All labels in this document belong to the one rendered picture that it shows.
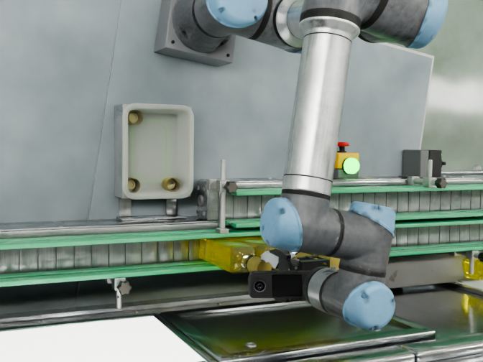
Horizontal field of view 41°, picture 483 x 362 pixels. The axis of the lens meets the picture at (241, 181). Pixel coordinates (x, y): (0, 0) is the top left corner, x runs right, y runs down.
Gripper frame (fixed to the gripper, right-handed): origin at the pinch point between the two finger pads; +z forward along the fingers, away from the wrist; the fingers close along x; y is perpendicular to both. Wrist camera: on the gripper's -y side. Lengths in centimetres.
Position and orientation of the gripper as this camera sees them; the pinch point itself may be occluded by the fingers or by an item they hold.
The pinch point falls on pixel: (261, 268)
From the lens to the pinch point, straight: 129.7
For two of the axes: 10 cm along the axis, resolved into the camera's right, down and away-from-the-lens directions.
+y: 9.1, -0.2, 4.2
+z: -4.2, -0.6, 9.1
